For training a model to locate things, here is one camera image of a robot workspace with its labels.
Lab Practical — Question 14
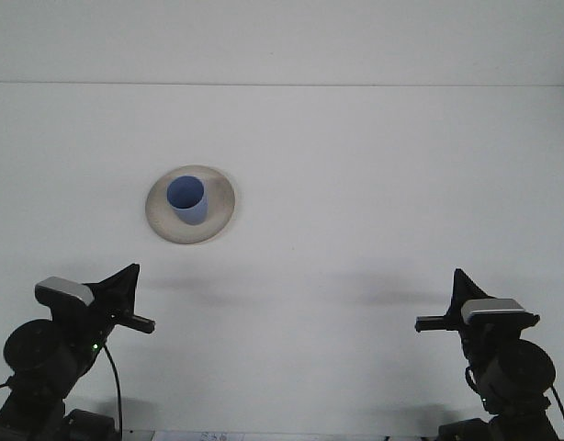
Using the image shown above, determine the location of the pale blue cup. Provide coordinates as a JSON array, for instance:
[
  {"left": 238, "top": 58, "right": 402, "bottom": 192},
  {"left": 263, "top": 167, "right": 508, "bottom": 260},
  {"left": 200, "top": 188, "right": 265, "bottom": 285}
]
[{"left": 165, "top": 175, "right": 209, "bottom": 227}]

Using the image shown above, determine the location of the pale round plate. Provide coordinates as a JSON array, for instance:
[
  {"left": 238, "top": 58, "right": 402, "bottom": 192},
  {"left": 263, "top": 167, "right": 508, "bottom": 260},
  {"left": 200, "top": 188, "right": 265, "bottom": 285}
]
[{"left": 144, "top": 164, "right": 238, "bottom": 247}]

